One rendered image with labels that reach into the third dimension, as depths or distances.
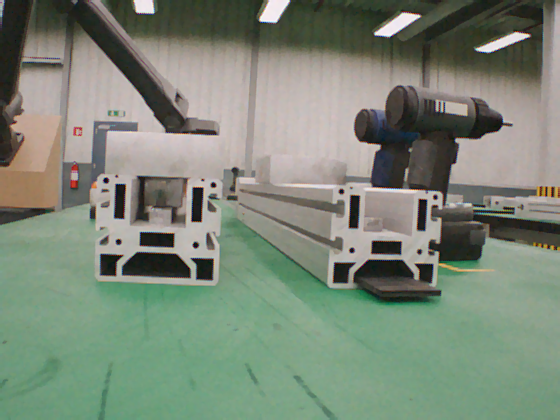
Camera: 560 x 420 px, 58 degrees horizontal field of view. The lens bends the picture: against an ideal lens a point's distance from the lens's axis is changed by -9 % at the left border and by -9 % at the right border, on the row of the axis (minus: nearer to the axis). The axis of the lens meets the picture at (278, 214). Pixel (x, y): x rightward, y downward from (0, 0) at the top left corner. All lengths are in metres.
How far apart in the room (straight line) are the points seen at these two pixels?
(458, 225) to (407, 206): 0.23
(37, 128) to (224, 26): 11.34
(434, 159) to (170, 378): 0.53
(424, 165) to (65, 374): 0.55
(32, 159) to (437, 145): 1.01
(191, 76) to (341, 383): 12.21
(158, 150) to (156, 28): 12.17
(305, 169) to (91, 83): 11.83
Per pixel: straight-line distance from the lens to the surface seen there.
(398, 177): 0.93
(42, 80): 12.78
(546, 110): 9.37
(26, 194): 1.39
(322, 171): 0.78
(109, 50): 1.16
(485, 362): 0.29
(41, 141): 1.47
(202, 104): 12.30
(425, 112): 0.68
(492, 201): 4.09
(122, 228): 0.44
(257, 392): 0.22
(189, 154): 0.50
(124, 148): 0.51
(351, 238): 0.46
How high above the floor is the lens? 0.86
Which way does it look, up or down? 3 degrees down
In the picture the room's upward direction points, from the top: 3 degrees clockwise
